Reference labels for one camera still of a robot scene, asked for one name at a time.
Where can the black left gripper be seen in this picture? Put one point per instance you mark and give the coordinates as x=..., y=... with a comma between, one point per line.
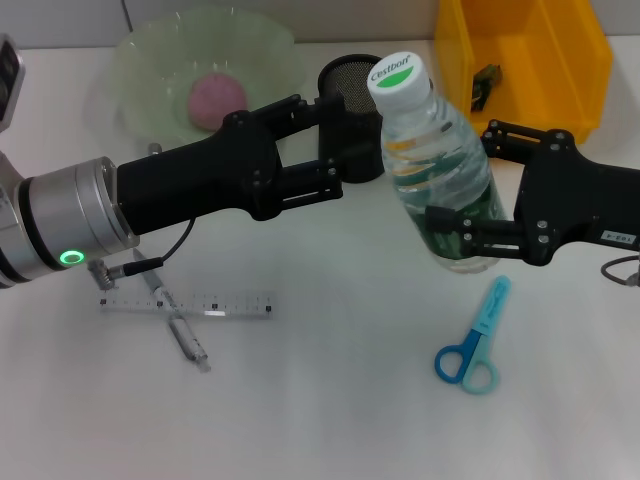
x=200, y=180

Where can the clear plastic ruler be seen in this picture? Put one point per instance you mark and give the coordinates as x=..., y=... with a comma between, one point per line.
x=240, y=305

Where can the blue scissors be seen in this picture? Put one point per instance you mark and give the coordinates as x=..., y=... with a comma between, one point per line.
x=492, y=305

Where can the clear water bottle green label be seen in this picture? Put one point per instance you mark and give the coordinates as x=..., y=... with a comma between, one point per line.
x=430, y=150

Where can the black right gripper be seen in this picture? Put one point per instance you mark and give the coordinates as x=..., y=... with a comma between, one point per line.
x=565, y=200

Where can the white and silver left arm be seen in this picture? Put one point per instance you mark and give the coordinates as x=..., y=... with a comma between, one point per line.
x=65, y=215

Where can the yellow plastic bin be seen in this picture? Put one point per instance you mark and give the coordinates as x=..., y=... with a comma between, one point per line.
x=550, y=60

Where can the green plastic wrapper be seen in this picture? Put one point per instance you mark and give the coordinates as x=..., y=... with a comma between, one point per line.
x=487, y=75

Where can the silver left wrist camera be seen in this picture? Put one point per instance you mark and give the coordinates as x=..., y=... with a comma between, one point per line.
x=7, y=75

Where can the green translucent fruit bowl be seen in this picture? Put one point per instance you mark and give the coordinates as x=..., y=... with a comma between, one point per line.
x=150, y=75

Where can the grey pen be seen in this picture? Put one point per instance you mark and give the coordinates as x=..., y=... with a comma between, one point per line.
x=190, y=345

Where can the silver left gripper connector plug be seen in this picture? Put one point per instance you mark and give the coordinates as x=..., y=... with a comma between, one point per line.
x=155, y=148

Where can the black mesh pen holder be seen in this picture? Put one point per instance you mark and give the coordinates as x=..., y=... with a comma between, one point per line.
x=360, y=150

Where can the pink peach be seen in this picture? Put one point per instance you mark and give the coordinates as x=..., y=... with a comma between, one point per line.
x=215, y=97

